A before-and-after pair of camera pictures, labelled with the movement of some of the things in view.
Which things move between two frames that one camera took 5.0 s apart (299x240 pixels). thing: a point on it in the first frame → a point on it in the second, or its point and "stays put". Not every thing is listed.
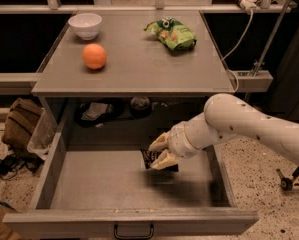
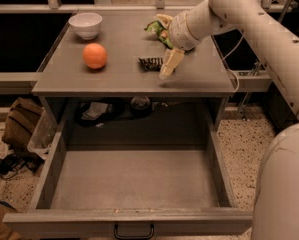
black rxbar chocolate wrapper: x=150 y=156 → x=151 y=64
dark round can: x=140 y=107 stays put
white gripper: x=179 y=140 → x=180 y=30
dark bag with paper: x=93 y=112 stays put
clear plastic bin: x=43 y=136 stays put
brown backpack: x=21 y=119 stays put
